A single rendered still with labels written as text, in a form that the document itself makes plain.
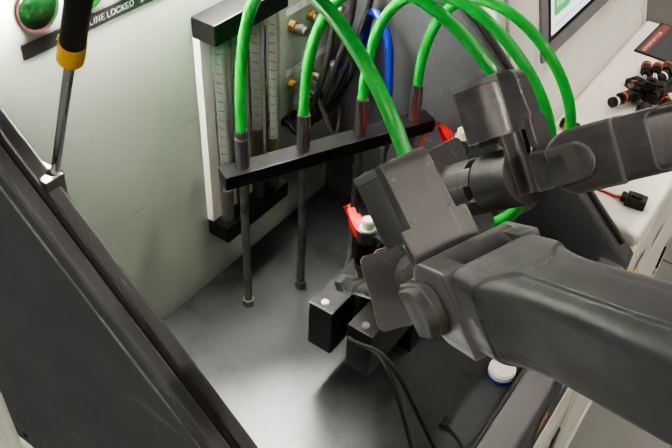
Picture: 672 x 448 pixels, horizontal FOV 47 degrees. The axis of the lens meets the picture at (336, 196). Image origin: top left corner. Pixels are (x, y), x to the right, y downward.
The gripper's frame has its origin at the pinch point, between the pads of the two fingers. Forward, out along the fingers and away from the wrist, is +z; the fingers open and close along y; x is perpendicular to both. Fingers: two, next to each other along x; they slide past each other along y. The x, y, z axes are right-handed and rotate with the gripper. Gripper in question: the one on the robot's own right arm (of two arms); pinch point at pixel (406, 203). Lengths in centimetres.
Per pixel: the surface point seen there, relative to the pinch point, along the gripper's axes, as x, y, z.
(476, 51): -7.3, 12.5, -12.2
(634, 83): -71, -3, 19
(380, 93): 11.1, 12.1, -18.7
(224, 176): 9.8, 11.4, 21.4
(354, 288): 11.4, -5.2, -1.2
